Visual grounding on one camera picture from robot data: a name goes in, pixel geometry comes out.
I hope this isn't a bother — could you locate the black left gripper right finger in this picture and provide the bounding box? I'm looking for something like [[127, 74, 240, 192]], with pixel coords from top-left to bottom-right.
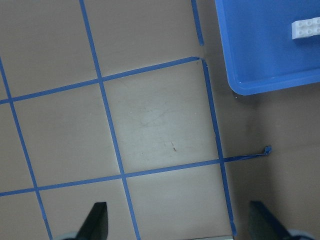
[[248, 201, 292, 240]]

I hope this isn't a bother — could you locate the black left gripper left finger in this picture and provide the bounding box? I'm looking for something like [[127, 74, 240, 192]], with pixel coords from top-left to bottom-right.
[[75, 202, 109, 240]]

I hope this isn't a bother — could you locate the white block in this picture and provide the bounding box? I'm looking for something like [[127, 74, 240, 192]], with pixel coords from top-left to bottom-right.
[[291, 17, 319, 40]]

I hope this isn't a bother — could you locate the blue plastic tray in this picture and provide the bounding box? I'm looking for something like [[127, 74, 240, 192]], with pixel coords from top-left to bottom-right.
[[215, 0, 320, 96]]

